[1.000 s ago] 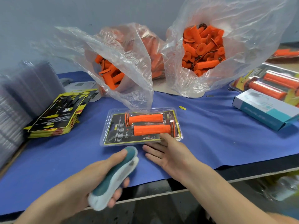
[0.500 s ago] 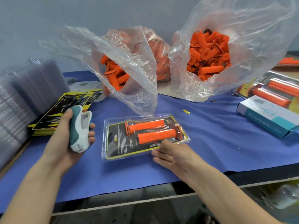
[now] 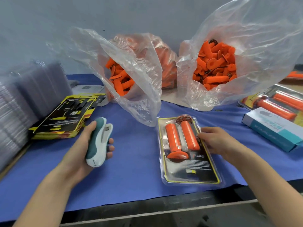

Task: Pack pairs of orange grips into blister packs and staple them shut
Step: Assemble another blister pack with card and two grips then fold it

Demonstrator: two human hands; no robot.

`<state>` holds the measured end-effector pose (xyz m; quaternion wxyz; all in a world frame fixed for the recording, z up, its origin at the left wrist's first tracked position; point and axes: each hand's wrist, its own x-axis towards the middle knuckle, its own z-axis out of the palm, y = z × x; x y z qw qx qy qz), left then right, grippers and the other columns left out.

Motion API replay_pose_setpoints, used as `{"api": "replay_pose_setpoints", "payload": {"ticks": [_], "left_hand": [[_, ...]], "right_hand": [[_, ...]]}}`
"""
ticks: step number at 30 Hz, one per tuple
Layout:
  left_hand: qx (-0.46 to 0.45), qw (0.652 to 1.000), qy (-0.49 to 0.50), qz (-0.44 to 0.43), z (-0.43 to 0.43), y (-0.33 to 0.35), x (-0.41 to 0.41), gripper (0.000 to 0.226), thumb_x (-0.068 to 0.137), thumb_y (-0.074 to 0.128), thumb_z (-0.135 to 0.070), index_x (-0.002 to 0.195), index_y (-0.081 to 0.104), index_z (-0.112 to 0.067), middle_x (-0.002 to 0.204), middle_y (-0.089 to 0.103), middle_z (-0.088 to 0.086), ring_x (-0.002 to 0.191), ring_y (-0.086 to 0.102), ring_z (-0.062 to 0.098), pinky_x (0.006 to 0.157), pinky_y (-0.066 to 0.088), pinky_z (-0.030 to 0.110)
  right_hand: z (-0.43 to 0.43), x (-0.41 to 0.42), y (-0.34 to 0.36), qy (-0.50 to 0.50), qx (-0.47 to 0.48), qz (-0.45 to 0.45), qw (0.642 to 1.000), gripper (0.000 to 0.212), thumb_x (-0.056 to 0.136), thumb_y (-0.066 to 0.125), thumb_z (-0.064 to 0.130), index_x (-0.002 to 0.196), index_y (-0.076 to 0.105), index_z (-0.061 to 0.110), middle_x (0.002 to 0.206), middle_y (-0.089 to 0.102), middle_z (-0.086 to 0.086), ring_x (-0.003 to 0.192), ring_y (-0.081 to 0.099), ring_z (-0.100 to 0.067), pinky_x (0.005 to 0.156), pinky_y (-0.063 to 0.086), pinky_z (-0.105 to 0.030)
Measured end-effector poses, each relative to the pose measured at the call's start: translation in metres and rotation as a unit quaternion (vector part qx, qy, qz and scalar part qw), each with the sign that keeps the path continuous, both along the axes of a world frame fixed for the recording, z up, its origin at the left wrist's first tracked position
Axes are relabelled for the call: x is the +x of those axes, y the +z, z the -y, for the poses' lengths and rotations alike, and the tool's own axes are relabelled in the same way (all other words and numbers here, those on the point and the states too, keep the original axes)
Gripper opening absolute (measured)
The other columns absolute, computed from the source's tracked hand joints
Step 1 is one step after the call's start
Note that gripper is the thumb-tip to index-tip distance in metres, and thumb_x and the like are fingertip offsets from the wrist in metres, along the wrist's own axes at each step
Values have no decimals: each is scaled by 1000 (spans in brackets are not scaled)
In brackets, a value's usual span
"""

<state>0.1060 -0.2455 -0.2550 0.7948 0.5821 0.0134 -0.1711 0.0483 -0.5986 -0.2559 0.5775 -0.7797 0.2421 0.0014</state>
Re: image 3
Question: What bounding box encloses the person's right hand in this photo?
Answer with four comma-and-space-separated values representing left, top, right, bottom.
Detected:
197, 126, 251, 167

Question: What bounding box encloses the person's left hand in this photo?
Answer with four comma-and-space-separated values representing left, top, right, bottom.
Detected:
56, 121, 116, 188

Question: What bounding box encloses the teal hand stapler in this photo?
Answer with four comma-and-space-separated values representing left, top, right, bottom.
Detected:
86, 117, 114, 168

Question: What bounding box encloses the orange grip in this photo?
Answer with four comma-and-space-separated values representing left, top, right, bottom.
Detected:
272, 90, 303, 111
256, 98, 296, 122
177, 117, 201, 152
165, 121, 190, 162

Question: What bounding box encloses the yellow black backing card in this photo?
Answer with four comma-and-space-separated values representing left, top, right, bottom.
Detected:
158, 117, 221, 184

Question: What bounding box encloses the stack of clear blister shells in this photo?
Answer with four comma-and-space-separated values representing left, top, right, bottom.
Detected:
0, 61, 72, 173

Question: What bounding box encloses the person's right forearm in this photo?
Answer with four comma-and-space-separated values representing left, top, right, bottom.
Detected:
234, 149, 303, 227

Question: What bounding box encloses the stack of yellow black cards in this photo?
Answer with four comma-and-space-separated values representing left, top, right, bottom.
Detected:
29, 93, 109, 140

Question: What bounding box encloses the teal white cardboard box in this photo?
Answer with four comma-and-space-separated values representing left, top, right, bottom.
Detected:
241, 108, 303, 153

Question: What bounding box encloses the white printed paper sheet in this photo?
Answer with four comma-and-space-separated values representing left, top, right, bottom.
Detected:
71, 85, 110, 107

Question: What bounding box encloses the large clear plastic bag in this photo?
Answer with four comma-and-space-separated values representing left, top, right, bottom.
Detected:
176, 0, 303, 112

